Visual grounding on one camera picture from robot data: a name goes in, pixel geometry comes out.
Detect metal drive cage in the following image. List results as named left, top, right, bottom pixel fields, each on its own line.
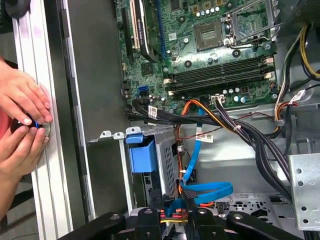
left=288, top=153, right=320, bottom=233

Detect black cable bundle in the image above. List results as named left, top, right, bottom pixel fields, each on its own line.
left=124, top=96, right=295, bottom=203

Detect round black tool blue ring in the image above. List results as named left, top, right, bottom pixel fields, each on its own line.
left=9, top=113, right=42, bottom=135

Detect yellow power wires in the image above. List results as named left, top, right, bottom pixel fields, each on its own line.
left=298, top=22, right=320, bottom=81

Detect round silver disc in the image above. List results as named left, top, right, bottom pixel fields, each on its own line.
left=41, top=121, right=53, bottom=138

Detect black RAM slot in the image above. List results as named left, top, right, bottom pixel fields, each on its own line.
left=164, top=73, right=277, bottom=98
left=166, top=67, right=276, bottom=92
left=169, top=62, right=275, bottom=86
left=172, top=56, right=275, bottom=81

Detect CPU socket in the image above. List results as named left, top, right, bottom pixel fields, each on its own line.
left=194, top=21, right=224, bottom=53

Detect green motherboard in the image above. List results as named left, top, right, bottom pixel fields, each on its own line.
left=114, top=0, right=280, bottom=116

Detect black graphics card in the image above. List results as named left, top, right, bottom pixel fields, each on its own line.
left=129, top=0, right=161, bottom=64

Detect person's right hand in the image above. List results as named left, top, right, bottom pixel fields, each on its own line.
left=0, top=125, right=50, bottom=186

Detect multicolour power wire bundle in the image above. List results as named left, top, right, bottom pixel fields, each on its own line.
left=273, top=37, right=301, bottom=137

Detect blue expansion slot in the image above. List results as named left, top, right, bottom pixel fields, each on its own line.
left=155, top=0, right=168, bottom=60

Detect person's pink shirt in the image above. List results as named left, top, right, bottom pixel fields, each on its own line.
left=0, top=116, right=13, bottom=141

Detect person's left hand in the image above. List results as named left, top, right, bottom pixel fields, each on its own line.
left=0, top=58, right=54, bottom=126

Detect orange power wire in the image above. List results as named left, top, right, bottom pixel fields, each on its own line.
left=159, top=98, right=241, bottom=225

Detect blue data port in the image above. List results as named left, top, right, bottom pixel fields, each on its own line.
left=136, top=85, right=150, bottom=97

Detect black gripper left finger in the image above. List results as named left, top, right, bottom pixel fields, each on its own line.
left=57, top=188, right=162, bottom=240

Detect hard disk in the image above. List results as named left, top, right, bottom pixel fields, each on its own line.
left=124, top=133, right=161, bottom=209

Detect white expansion slot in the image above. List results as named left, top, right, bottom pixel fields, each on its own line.
left=130, top=0, right=141, bottom=51

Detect black PC case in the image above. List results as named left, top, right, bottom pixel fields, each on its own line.
left=43, top=0, right=320, bottom=240

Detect metal disk bay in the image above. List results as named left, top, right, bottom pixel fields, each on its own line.
left=87, top=126, right=181, bottom=216

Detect blue data wire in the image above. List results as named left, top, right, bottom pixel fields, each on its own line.
left=164, top=99, right=235, bottom=219

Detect black expansion slot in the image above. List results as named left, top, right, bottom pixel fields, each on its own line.
left=121, top=6, right=135, bottom=63

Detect metal socket cover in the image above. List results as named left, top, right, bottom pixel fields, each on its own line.
left=224, top=0, right=280, bottom=48

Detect metal locking lever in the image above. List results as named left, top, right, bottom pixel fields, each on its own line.
left=228, top=22, right=285, bottom=50

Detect black round knob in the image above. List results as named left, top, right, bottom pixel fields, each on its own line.
left=4, top=0, right=31, bottom=19

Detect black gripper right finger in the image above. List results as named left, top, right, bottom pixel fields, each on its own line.
left=182, top=188, right=305, bottom=240

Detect grey power supply unit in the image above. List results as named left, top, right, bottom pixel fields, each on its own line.
left=273, top=0, right=320, bottom=27

